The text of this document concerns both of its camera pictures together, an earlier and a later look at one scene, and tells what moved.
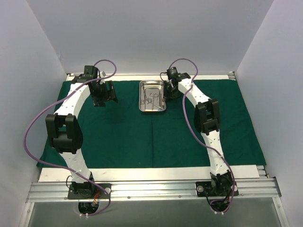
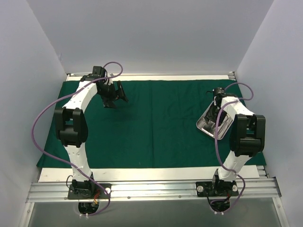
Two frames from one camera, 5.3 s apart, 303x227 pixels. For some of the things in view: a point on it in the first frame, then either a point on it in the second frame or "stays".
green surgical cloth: (118, 135) to (54, 153)
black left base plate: (89, 191) stays
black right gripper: (170, 90) to (213, 113)
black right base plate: (214, 188) stays
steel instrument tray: (152, 96) to (209, 127)
